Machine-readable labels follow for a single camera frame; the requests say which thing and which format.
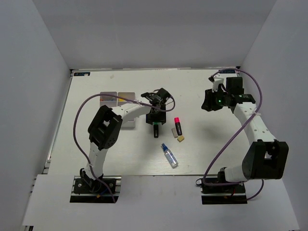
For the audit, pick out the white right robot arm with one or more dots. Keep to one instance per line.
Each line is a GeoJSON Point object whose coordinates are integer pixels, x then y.
{"type": "Point", "coordinates": [266, 157]}

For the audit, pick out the tan eraser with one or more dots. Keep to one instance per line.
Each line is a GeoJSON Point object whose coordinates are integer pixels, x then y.
{"type": "Point", "coordinates": [180, 138]}

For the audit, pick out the blue corner label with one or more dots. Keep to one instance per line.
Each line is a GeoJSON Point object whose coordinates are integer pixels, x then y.
{"type": "Point", "coordinates": [227, 71]}
{"type": "Point", "coordinates": [81, 74]}

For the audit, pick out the right blue corner label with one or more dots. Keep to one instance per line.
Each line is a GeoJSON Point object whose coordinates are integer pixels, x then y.
{"type": "Point", "coordinates": [227, 71]}

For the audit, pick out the left blue corner label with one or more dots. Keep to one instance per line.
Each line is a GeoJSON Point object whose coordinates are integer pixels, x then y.
{"type": "Point", "coordinates": [81, 74]}

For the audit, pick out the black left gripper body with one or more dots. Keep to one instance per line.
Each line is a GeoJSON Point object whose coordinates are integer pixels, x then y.
{"type": "Point", "coordinates": [159, 117]}

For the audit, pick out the white right organizer tray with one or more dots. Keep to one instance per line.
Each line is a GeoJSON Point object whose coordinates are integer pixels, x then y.
{"type": "Point", "coordinates": [129, 95]}

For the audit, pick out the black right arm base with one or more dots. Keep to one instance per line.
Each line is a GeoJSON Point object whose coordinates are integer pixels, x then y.
{"type": "Point", "coordinates": [222, 195]}

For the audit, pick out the grey eraser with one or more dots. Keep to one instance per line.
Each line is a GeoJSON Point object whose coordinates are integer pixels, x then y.
{"type": "Point", "coordinates": [174, 132]}

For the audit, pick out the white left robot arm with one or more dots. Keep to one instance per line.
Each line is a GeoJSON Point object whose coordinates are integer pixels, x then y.
{"type": "Point", "coordinates": [106, 125]}

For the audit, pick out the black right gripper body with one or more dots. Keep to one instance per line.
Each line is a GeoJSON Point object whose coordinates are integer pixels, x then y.
{"type": "Point", "coordinates": [219, 100]}

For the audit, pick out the green highlighter marker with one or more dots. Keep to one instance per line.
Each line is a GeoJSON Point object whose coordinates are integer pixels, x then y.
{"type": "Point", "coordinates": [156, 130]}

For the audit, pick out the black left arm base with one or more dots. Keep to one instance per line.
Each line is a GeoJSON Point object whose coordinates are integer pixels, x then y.
{"type": "Point", "coordinates": [82, 193]}

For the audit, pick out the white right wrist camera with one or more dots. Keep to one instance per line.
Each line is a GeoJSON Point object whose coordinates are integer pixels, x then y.
{"type": "Point", "coordinates": [216, 81]}

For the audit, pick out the pink highlighter marker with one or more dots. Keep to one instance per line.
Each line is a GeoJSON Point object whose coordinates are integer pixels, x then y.
{"type": "Point", "coordinates": [178, 126]}

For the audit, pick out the blue spray bottle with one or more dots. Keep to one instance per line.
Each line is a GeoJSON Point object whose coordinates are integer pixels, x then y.
{"type": "Point", "coordinates": [169, 156]}

